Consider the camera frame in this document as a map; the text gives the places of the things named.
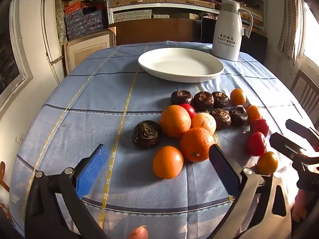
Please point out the red cherry tomato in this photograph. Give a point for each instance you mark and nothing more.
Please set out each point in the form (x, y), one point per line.
(255, 143)
(259, 127)
(190, 109)

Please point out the small orange kumquat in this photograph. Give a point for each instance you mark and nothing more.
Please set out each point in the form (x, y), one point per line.
(253, 112)
(267, 163)
(238, 96)

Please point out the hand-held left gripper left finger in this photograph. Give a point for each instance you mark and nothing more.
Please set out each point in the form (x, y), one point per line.
(93, 171)

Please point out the curved wooden chair part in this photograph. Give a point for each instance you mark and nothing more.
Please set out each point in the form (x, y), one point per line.
(3, 176)

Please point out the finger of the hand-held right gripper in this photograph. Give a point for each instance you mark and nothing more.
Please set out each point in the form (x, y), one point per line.
(299, 127)
(284, 143)

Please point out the person's right hand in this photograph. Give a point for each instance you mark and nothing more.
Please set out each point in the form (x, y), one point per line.
(300, 204)

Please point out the brown wooden chair back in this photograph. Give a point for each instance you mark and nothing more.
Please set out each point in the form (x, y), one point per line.
(154, 31)

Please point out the dark framed picture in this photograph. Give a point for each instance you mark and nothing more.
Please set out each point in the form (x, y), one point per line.
(8, 62)

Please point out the white door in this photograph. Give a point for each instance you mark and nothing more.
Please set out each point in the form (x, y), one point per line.
(37, 42)

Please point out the smooth medium orange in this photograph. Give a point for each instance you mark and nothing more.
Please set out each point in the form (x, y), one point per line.
(167, 162)

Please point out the bamboo window blind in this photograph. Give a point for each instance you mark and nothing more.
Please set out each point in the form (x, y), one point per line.
(289, 17)

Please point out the white thermos jug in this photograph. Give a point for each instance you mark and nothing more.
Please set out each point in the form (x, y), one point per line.
(228, 32)

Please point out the person's left hand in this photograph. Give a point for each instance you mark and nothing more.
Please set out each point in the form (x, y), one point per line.
(138, 233)

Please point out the large round orange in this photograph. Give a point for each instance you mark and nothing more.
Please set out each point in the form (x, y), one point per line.
(175, 121)

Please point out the beige framed panel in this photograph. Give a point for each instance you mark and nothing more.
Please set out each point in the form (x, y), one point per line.
(87, 47)

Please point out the blue plaid tablecloth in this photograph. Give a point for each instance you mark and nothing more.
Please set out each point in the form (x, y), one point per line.
(99, 104)

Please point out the white oval plate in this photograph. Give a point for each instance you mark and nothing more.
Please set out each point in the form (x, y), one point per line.
(179, 64)

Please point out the slatted wooden chair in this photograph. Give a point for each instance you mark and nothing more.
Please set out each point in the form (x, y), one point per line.
(305, 89)

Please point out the mandarin with green stem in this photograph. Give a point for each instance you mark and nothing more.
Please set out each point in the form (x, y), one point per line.
(197, 143)

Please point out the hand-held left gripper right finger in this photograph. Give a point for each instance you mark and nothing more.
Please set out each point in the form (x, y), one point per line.
(221, 169)

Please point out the stack of blue floral boxes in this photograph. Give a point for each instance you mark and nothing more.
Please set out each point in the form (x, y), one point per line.
(83, 22)

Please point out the pale orange fruit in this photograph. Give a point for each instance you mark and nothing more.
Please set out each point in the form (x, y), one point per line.
(204, 122)

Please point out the dark water chestnut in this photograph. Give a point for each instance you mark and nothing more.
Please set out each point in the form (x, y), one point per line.
(238, 115)
(146, 133)
(221, 117)
(203, 100)
(220, 99)
(182, 97)

